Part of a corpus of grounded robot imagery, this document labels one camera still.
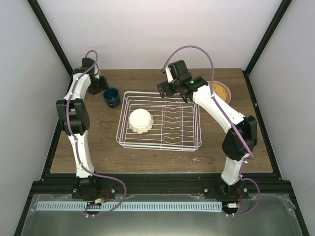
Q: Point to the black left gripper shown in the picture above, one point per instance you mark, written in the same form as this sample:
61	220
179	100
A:
103	85

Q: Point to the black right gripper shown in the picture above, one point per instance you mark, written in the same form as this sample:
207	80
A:
160	86

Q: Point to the dark blue ceramic mug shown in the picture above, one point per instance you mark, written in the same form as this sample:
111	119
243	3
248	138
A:
112	97

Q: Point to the white wire dish rack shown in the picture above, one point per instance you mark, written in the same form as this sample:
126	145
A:
176	124

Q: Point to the white scalloped bowl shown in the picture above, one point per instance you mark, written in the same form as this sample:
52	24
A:
140	121

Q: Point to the yellow woven bamboo tray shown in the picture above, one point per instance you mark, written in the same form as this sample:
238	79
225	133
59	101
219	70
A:
221	90

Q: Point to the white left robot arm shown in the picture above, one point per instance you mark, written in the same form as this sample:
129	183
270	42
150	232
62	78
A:
75	122

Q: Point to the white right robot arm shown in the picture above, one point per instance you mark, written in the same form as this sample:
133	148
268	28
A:
240	131

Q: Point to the pink plate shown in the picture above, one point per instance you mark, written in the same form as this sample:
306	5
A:
227	93

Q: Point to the light blue slotted strip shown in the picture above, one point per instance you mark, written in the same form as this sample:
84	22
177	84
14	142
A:
131	206

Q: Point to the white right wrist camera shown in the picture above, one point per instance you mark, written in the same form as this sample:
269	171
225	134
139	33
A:
168	74

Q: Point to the black aluminium frame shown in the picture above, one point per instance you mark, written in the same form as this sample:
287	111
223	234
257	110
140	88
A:
167	183

